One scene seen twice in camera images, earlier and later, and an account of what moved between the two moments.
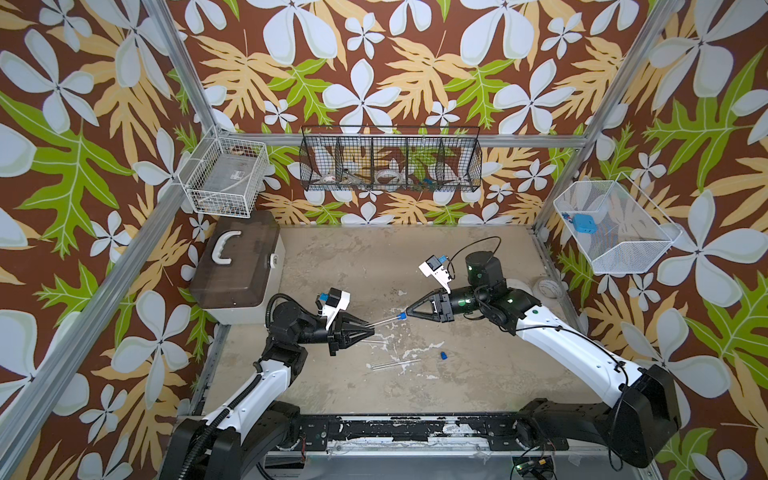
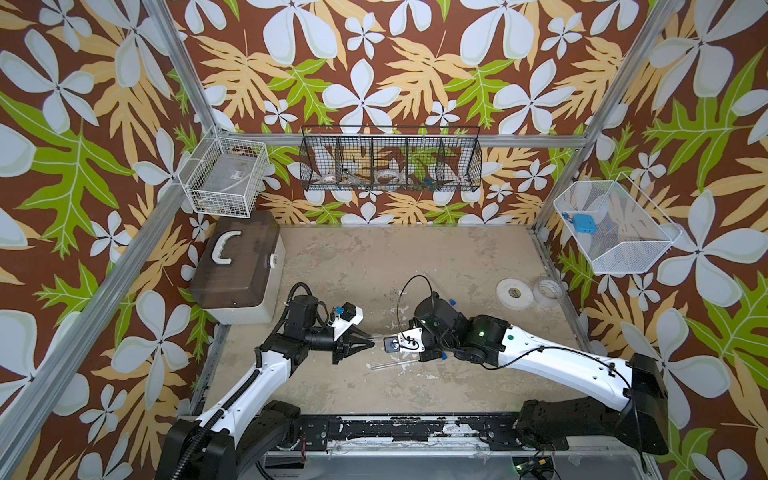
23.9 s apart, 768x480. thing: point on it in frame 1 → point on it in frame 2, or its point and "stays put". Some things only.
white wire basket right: x=632 y=231 stays put
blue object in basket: x=585 y=223 stays put
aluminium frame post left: x=163 y=14 stays put
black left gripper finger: x=352 y=334 → x=349 y=348
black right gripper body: x=463 y=302 → x=444 y=346
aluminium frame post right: x=652 y=33 stays put
